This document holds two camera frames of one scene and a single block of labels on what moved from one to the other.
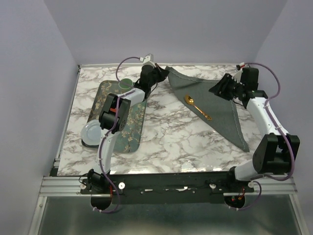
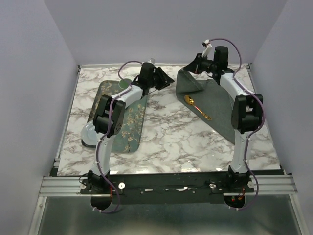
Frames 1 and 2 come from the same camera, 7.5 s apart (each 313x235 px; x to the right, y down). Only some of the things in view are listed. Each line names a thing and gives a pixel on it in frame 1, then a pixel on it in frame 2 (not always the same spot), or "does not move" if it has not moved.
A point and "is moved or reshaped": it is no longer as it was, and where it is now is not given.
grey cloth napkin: [215, 111] is moved or reshaped
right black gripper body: [232, 87] → [202, 64]
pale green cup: [124, 86] does not move
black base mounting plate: [180, 188] does not move
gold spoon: [190, 101] does not move
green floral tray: [129, 139] does not move
